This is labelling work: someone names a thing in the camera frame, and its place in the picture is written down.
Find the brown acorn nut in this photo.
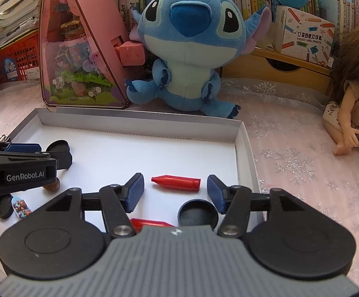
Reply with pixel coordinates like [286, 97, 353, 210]
[43, 178, 61, 192]

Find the black round lid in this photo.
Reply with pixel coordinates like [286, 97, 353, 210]
[178, 199, 218, 229]
[46, 140, 70, 153]

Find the red crayon cap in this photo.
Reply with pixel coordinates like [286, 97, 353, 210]
[130, 218, 173, 233]
[151, 175, 201, 192]

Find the blue hair clip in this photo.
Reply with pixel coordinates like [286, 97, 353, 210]
[11, 197, 32, 220]

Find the black round lid in tray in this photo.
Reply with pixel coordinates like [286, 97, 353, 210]
[46, 140, 70, 153]

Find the black round puck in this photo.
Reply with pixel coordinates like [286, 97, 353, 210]
[0, 194, 14, 220]

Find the white cardboard box tray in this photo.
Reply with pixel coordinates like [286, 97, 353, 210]
[0, 107, 261, 280]

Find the red plastic crate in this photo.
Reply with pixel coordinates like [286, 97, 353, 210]
[0, 29, 41, 84]

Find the yellow wooden drawer shelf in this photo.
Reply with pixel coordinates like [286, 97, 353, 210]
[220, 48, 330, 94]

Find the stack of papers and books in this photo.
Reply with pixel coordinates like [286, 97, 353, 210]
[0, 0, 41, 48]

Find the pink triangular toy house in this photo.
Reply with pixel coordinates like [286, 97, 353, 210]
[39, 0, 146, 108]

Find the brown-haired baby doll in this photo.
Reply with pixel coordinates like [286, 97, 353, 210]
[323, 27, 359, 156]

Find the blue Stitch plush toy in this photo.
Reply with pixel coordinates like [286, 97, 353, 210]
[126, 0, 272, 119]

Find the label printer box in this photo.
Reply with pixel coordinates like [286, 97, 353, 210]
[274, 5, 335, 67]

